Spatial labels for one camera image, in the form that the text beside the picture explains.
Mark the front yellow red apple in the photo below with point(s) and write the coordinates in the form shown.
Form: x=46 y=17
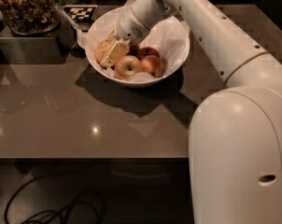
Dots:
x=127 y=67

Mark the white paper liner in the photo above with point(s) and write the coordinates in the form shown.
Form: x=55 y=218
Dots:
x=169 y=38

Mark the glass jar of nuts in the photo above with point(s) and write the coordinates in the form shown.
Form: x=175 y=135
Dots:
x=29 y=17

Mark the black white marker tag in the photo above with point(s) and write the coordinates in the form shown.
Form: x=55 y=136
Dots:
x=81 y=13

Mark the back red apple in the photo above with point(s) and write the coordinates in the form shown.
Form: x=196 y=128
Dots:
x=133 y=49

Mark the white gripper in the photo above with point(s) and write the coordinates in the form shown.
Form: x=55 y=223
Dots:
x=130 y=27

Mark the right front red apple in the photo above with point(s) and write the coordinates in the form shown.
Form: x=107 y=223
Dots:
x=153 y=65

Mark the small red apple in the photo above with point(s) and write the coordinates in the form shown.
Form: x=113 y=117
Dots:
x=146 y=51

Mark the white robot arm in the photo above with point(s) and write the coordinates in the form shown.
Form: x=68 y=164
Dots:
x=235 y=140

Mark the grey metal box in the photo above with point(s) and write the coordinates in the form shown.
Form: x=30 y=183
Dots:
x=50 y=48

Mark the white bowl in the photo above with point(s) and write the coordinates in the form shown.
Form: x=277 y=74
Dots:
x=141 y=80

